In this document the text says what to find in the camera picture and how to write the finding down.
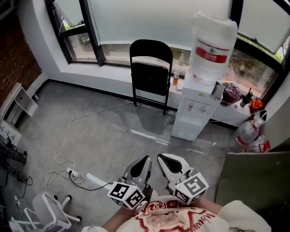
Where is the olive green board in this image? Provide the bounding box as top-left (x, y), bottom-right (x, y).
top-left (214, 150), bottom-right (290, 227)

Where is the clear bottle with dark liquid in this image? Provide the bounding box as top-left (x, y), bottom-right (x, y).
top-left (239, 87), bottom-right (254, 108)

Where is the plastic-wrapped full water jug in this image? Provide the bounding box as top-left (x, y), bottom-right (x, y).
top-left (189, 10), bottom-right (238, 86)

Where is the orange plastic bag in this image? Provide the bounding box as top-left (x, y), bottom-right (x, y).
top-left (249, 98), bottom-right (265, 114)

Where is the white office chair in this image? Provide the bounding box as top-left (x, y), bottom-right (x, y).
top-left (9, 192), bottom-right (82, 232)

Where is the colourful patterned helmet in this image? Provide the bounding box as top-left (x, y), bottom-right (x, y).
top-left (221, 82), bottom-right (242, 105)

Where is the long white cable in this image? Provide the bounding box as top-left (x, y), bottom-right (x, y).
top-left (46, 101), bottom-right (136, 191)

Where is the person's right forearm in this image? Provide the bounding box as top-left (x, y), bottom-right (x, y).
top-left (192, 197), bottom-right (224, 215)

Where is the smartphone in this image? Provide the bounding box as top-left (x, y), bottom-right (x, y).
top-left (210, 81), bottom-right (226, 101)

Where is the white roller blind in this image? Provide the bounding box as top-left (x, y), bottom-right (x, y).
top-left (87, 0), bottom-right (233, 52)

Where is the black folding chair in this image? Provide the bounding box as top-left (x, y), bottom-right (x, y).
top-left (129, 39), bottom-right (174, 116)

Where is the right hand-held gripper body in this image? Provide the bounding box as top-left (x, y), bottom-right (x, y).
top-left (166, 167), bottom-right (209, 206)

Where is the white flat floor strip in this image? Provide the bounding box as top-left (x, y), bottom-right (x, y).
top-left (86, 172), bottom-right (114, 189)

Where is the white drawer cabinet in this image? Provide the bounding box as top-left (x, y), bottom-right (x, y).
top-left (0, 120), bottom-right (22, 145)

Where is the white power strip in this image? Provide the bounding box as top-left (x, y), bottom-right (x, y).
top-left (67, 167), bottom-right (80, 178)

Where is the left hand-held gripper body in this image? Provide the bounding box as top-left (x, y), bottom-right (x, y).
top-left (107, 176), bottom-right (152, 210)

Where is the cream shirt with red print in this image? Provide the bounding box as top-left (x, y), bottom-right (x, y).
top-left (81, 196), bottom-right (272, 232)

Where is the black power cable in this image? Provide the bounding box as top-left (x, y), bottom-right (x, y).
top-left (68, 173), bottom-right (114, 191)

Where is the white side desk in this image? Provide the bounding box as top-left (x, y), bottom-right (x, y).
top-left (0, 82), bottom-right (39, 120)

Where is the white water dispenser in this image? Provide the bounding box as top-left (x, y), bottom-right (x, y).
top-left (171, 73), bottom-right (225, 142)

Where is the person's left forearm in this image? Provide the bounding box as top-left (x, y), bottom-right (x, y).
top-left (101, 205), bottom-right (141, 229)

